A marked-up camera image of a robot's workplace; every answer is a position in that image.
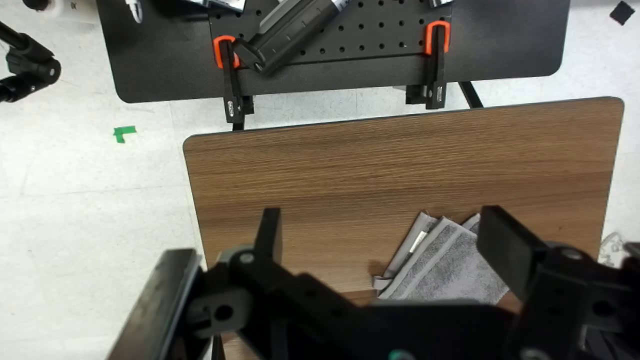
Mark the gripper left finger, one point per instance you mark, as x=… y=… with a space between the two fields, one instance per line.
x=280 y=295

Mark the orange and black clamp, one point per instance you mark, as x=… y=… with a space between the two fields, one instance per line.
x=436 y=65
x=231 y=75

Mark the grey folded towel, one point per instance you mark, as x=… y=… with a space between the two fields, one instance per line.
x=450 y=270

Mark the green tape mark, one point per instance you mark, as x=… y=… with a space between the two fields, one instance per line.
x=122 y=134

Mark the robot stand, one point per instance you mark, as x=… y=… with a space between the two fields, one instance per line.
x=150 y=60

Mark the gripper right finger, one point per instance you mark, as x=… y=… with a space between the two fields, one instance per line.
x=555 y=280

